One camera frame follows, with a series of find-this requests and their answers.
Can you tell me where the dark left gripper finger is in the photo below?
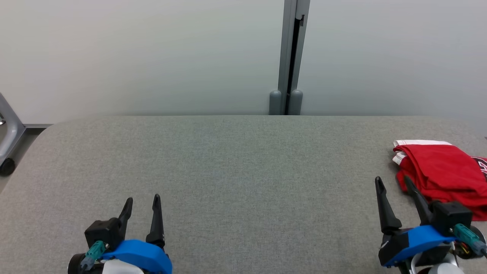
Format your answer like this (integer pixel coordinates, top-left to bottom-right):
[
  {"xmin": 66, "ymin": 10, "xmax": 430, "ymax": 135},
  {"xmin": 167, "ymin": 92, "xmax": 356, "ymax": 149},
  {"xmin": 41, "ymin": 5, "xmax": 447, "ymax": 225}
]
[
  {"xmin": 146, "ymin": 194, "xmax": 166, "ymax": 250},
  {"xmin": 117, "ymin": 197, "xmax": 134, "ymax": 239}
]

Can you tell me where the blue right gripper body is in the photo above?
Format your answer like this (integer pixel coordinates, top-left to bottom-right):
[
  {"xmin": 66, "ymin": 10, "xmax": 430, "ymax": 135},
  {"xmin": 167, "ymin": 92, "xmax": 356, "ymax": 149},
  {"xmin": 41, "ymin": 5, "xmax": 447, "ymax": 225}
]
[{"xmin": 379, "ymin": 225, "xmax": 457, "ymax": 267}]

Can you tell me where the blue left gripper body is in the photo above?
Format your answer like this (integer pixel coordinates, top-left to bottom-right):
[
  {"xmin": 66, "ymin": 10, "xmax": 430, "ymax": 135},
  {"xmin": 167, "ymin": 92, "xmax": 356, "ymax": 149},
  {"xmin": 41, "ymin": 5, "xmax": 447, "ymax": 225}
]
[{"xmin": 102, "ymin": 239, "xmax": 173, "ymax": 274}]

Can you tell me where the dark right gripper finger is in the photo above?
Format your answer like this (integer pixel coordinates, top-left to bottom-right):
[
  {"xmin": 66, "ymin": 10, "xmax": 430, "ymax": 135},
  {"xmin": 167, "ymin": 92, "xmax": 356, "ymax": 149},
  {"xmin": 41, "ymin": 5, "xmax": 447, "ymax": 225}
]
[
  {"xmin": 404, "ymin": 176, "xmax": 434, "ymax": 225},
  {"xmin": 374, "ymin": 176, "xmax": 403, "ymax": 235}
]

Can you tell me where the red and white striped garment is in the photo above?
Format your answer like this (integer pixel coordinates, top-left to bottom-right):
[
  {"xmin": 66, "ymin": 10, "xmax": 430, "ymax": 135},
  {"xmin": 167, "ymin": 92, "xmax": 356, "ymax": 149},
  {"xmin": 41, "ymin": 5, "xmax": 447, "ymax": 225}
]
[{"xmin": 393, "ymin": 139, "xmax": 487, "ymax": 221}]

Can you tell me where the black caster wheel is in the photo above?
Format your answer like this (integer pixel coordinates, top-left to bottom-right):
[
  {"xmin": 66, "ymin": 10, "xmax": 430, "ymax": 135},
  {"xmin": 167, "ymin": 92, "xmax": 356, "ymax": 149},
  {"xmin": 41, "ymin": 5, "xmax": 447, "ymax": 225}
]
[{"xmin": 0, "ymin": 158, "xmax": 16, "ymax": 177}]

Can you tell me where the left teal plug black cable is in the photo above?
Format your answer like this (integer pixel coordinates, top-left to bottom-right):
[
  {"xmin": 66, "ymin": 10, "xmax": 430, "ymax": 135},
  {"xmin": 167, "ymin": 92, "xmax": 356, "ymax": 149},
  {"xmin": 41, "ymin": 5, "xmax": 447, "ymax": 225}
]
[{"xmin": 79, "ymin": 241, "xmax": 107, "ymax": 271}]

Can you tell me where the teal plug black cable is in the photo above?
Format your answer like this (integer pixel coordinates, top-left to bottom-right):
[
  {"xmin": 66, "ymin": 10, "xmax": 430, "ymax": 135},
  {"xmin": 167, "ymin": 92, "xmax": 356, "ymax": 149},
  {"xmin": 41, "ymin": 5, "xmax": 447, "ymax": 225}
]
[
  {"xmin": 79, "ymin": 241, "xmax": 107, "ymax": 271},
  {"xmin": 452, "ymin": 224, "xmax": 487, "ymax": 256}
]

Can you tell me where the right teal plug black cable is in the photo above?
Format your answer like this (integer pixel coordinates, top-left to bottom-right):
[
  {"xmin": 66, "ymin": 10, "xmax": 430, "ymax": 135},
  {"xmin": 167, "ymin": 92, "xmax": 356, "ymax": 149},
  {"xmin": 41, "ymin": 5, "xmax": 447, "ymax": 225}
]
[{"xmin": 452, "ymin": 224, "xmax": 487, "ymax": 256}]

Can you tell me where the grey metal frame leg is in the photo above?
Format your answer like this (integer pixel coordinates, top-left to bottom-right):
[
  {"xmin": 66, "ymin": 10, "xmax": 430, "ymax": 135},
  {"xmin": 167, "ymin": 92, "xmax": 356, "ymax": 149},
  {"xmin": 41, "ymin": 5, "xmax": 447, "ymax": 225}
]
[{"xmin": 0, "ymin": 92, "xmax": 53, "ymax": 165}]

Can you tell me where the grey partition post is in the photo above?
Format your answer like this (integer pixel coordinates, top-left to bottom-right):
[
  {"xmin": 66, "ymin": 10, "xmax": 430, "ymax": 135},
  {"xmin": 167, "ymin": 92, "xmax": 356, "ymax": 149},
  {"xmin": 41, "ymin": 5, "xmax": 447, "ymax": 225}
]
[{"xmin": 269, "ymin": 0, "xmax": 310, "ymax": 116}]

